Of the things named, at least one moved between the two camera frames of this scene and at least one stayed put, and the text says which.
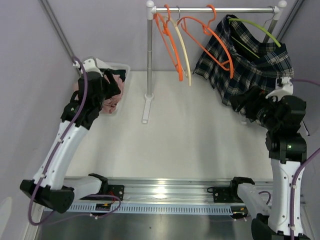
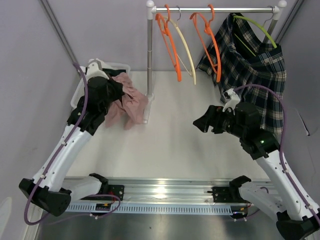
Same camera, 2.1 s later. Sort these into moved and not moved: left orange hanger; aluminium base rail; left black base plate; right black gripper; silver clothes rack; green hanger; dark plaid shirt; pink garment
Moved: right black gripper; dark plaid shirt; pink garment; green hanger
Not moved: aluminium base rail; silver clothes rack; left orange hanger; left black base plate
